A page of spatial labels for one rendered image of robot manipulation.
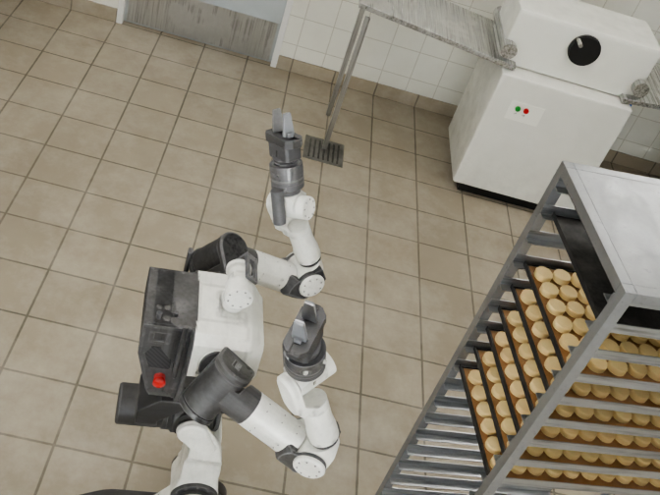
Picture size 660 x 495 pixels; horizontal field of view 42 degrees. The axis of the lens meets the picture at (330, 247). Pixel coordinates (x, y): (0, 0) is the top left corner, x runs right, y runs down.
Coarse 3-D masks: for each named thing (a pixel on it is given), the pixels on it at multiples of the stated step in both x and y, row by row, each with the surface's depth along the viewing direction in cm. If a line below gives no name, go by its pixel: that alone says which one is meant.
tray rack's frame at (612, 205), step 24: (576, 168) 218; (600, 168) 221; (576, 192) 210; (600, 192) 212; (624, 192) 215; (648, 192) 219; (600, 216) 204; (624, 216) 207; (648, 216) 210; (600, 240) 196; (624, 240) 199; (648, 240) 202; (624, 264) 191; (648, 264) 194; (648, 288) 187
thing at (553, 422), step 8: (544, 424) 219; (552, 424) 219; (560, 424) 220; (568, 424) 220; (576, 424) 220; (584, 424) 221; (592, 424) 221; (600, 424) 221; (608, 424) 222; (608, 432) 224; (616, 432) 224; (624, 432) 224; (632, 432) 225; (640, 432) 225; (648, 432) 225; (656, 432) 226
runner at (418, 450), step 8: (408, 448) 294; (416, 448) 294; (424, 448) 295; (432, 448) 295; (440, 448) 295; (448, 448) 296; (456, 448) 297; (424, 456) 294; (432, 456) 295; (440, 456) 296; (448, 456) 296; (456, 456) 297; (464, 456) 298; (472, 456) 300; (480, 456) 301
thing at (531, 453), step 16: (480, 352) 259; (496, 368) 253; (496, 384) 248; (496, 400) 246; (512, 432) 236; (528, 448) 234; (544, 448) 237; (592, 464) 238; (608, 464) 240; (624, 464) 241; (640, 464) 242; (656, 464) 243
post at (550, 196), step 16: (560, 176) 219; (544, 192) 225; (528, 224) 231; (512, 256) 238; (512, 272) 241; (496, 288) 245; (464, 336) 261; (464, 352) 262; (448, 368) 269; (432, 400) 278; (384, 480) 310
